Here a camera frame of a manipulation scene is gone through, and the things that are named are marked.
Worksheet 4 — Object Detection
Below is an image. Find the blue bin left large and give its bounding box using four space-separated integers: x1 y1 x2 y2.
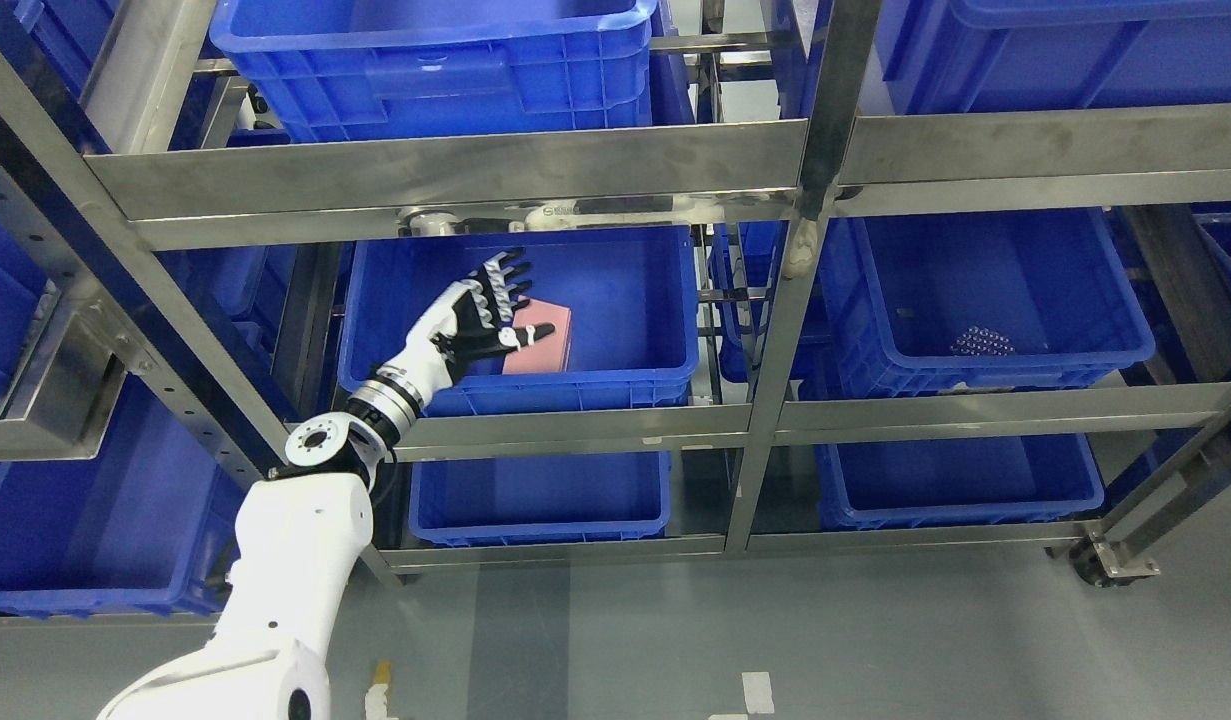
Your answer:
0 378 244 619

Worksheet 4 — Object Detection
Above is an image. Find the blue bin bottom right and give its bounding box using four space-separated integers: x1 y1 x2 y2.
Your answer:
815 434 1105 530

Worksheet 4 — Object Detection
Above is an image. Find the steel shelf rack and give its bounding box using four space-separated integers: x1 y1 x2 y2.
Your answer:
0 0 1231 622

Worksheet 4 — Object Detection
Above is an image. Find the pink plastic storage box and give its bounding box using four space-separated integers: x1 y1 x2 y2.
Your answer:
501 299 572 375

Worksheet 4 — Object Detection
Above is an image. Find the blue bin top shelf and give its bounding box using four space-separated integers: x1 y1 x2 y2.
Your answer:
208 1 659 143

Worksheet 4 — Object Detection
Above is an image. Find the blue bin bottom centre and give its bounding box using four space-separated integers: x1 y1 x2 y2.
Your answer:
407 452 675 548

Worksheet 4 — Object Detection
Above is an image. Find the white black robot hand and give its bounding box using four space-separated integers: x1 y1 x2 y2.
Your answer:
371 247 537 406

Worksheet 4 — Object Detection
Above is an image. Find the blue target bin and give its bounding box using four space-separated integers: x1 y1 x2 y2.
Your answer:
337 225 699 416

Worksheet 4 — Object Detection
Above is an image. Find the blue bin middle right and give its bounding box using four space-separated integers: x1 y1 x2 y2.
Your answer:
819 208 1156 398

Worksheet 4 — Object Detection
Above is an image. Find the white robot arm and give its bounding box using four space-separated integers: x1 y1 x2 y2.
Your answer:
100 369 423 719

